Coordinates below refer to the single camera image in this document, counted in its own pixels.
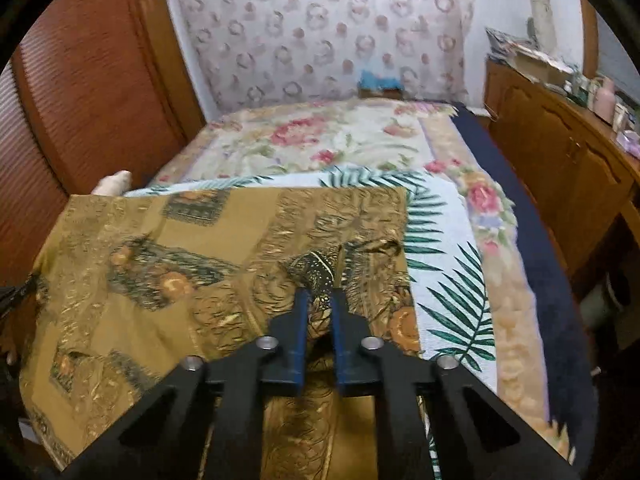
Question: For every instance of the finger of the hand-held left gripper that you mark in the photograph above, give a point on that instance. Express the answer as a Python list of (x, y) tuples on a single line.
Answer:
[(15, 297)]

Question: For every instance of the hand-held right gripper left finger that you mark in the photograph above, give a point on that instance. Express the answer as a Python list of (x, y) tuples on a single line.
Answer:
[(300, 340)]

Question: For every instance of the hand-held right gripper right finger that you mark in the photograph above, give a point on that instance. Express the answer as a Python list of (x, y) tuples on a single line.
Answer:
[(342, 345)]

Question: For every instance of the brown patterned shirt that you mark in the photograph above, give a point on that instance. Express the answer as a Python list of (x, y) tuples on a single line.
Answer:
[(175, 240)]

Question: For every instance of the palm leaf printed cloth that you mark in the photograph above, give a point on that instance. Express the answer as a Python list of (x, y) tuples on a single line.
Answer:
[(450, 270)]

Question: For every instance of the pale pink pillow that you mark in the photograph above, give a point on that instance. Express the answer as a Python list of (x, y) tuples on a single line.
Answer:
[(112, 182)]

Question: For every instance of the floral rose blanket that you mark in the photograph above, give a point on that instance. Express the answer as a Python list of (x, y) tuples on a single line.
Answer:
[(300, 135)]

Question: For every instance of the navy bed sheet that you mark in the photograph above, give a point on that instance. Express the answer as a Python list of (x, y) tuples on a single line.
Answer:
[(525, 220)]

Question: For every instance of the brown slatted wooden wardrobe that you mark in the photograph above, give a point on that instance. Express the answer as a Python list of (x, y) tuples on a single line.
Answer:
[(100, 85)]

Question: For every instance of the grey trash bin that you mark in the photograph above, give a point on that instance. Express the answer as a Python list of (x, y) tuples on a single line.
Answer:
[(600, 310)]

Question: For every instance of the blue crumpled cloth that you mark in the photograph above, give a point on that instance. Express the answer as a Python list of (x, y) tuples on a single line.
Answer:
[(380, 79)]

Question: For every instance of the wooden sideboard cabinet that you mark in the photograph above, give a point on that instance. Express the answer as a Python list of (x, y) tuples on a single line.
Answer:
[(550, 135)]

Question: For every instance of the open cardboard box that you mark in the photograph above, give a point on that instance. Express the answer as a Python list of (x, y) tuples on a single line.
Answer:
[(535, 65)]

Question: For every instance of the floral fabric bag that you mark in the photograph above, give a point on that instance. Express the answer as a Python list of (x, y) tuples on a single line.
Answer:
[(502, 40)]

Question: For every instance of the purple tissue box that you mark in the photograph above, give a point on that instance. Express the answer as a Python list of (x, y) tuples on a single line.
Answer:
[(631, 142)]

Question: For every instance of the pink thermos flask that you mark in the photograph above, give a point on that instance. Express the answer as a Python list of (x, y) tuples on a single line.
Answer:
[(605, 102)]

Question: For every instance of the grey window blind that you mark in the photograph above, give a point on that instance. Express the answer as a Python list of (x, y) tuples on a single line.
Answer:
[(620, 70)]

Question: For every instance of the beige tied window curtain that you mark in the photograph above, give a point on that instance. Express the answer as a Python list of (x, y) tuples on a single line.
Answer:
[(540, 5)]

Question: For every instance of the wooden window frame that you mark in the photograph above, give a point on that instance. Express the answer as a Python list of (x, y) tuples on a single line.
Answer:
[(590, 35)]

